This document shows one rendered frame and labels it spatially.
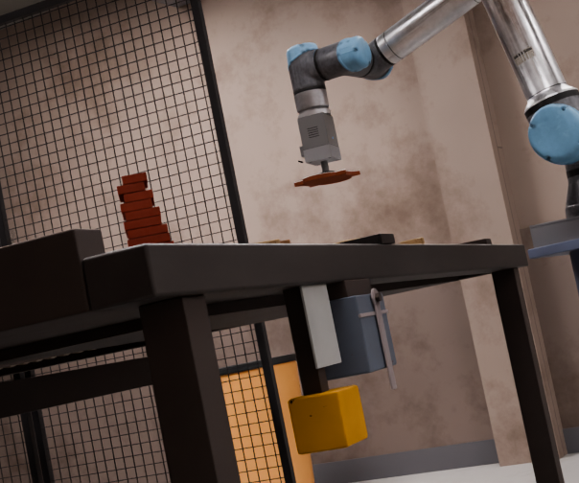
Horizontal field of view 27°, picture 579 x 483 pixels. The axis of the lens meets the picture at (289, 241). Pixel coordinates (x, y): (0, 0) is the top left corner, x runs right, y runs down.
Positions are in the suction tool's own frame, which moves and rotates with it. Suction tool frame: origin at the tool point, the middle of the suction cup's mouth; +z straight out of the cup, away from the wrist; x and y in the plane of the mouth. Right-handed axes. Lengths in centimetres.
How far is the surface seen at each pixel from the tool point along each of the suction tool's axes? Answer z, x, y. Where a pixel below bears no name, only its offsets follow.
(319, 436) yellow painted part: 48, 17, 99
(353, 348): 37, 20, 84
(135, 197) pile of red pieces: -13, -64, -39
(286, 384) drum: 54, -116, -289
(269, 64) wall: -115, -111, -353
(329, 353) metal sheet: 37, 19, 93
